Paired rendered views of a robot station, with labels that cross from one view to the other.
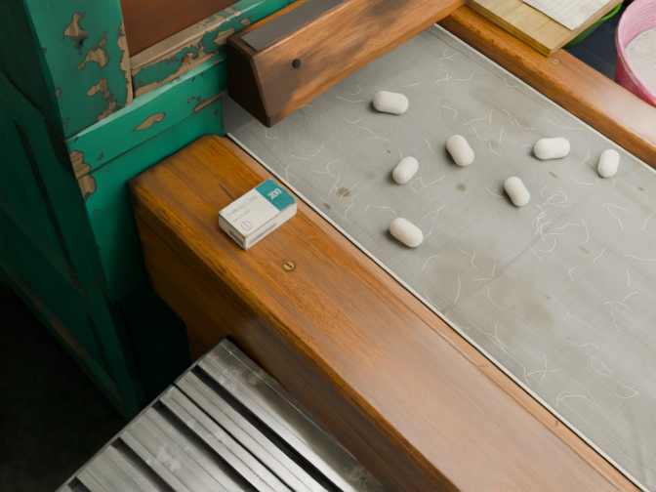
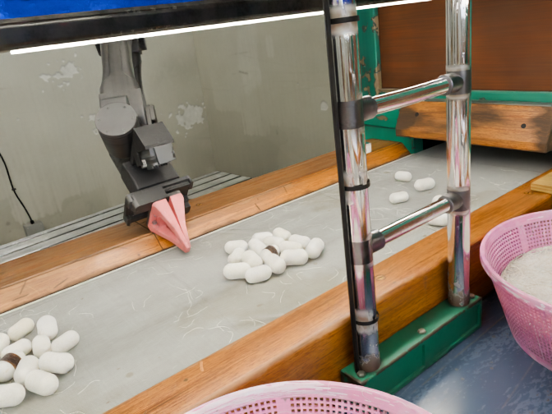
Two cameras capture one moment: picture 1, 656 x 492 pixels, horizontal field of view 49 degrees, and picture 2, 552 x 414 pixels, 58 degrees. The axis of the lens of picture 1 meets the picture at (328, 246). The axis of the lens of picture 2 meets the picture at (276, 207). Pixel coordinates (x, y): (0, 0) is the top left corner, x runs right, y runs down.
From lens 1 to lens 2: 1.09 m
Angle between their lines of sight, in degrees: 83
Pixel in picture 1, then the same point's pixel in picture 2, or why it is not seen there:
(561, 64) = (526, 195)
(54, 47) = not seen: hidden behind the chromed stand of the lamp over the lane
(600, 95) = (500, 205)
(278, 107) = (400, 127)
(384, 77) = (482, 172)
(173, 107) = (390, 118)
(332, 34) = (439, 112)
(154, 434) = not seen: hidden behind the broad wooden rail
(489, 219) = (379, 198)
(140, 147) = (379, 128)
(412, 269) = not seen: hidden behind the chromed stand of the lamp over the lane
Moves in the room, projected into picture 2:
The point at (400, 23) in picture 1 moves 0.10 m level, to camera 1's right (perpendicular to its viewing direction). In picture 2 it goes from (479, 131) to (486, 145)
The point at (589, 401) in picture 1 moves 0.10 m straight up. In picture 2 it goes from (269, 218) to (259, 159)
